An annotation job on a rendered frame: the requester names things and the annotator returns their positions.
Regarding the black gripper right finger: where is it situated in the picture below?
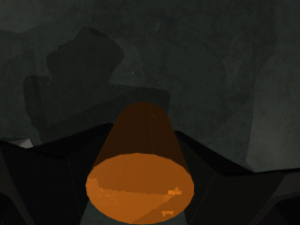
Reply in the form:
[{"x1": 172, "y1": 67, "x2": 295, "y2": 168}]
[{"x1": 173, "y1": 131, "x2": 300, "y2": 225}]

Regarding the orange knob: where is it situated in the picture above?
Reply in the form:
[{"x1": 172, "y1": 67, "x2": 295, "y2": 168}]
[{"x1": 86, "y1": 102, "x2": 194, "y2": 225}]

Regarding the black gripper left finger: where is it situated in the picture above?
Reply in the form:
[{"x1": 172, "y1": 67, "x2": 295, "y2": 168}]
[{"x1": 0, "y1": 123, "x2": 113, "y2": 225}]

